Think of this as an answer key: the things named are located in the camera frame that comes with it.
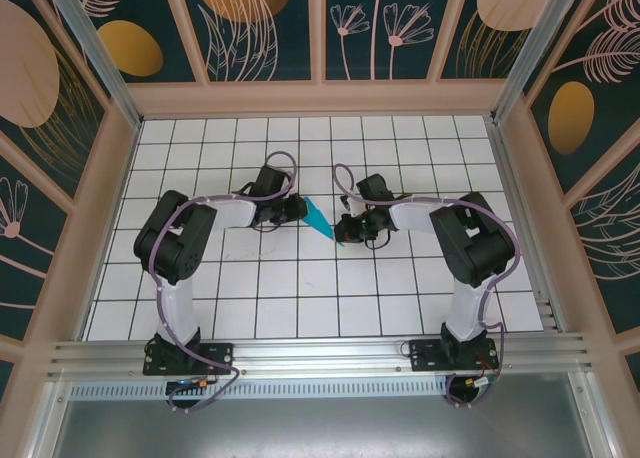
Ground teal cloth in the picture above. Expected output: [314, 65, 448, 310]
[299, 196, 347, 250]

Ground grey metal sheet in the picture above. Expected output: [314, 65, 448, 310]
[49, 397, 596, 458]

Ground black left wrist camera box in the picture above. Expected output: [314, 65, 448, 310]
[254, 165, 293, 200]

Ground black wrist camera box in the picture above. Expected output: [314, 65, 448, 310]
[356, 174, 395, 205]
[254, 165, 293, 200]

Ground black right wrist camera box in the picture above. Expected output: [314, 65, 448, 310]
[356, 174, 395, 205]

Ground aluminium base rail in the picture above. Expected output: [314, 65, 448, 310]
[47, 331, 594, 379]

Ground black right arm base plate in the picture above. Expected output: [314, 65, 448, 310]
[408, 337, 500, 374]

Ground aluminium side rail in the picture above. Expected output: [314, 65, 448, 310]
[487, 117, 569, 334]

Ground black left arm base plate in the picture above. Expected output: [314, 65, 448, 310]
[143, 341, 236, 378]

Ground perforated metal cable tray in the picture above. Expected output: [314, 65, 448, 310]
[69, 381, 574, 400]

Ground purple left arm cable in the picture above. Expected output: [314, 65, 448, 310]
[149, 151, 299, 415]

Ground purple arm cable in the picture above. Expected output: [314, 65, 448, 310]
[149, 151, 299, 415]
[333, 164, 522, 410]

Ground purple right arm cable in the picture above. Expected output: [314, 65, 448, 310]
[333, 164, 522, 410]

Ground wall panel orange circle leaves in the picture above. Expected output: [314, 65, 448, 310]
[178, 0, 321, 84]

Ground wall panel with pink flowers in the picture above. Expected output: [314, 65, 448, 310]
[324, 0, 442, 83]

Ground wall panel with yellow oval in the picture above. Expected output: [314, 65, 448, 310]
[59, 0, 207, 85]

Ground wall panel pink leaf outlines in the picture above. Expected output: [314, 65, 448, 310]
[564, 150, 640, 335]

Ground aluminium corner post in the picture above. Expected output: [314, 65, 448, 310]
[492, 0, 584, 124]
[42, 0, 144, 130]

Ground wall panel pink oval grass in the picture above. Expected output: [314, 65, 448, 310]
[438, 0, 556, 82]

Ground wall panel fern orange oval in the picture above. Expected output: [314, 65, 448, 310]
[524, 0, 640, 195]

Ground wall panel single flower outline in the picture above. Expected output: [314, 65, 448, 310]
[0, 130, 70, 342]

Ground wall panel large pink oval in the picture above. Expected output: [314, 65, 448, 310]
[0, 0, 112, 205]

